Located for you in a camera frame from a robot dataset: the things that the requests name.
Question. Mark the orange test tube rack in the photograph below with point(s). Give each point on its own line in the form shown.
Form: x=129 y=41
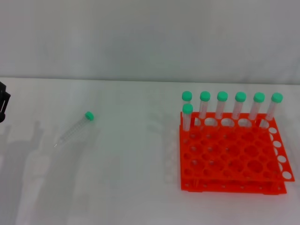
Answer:
x=234 y=150

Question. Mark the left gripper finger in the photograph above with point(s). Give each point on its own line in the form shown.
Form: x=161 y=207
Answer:
x=4 y=93

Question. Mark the green-capped test tube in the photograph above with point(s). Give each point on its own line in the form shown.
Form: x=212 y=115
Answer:
x=277 y=98
x=259 y=97
x=187 y=95
x=240 y=96
x=187 y=108
x=222 y=96
x=205 y=95
x=88 y=115

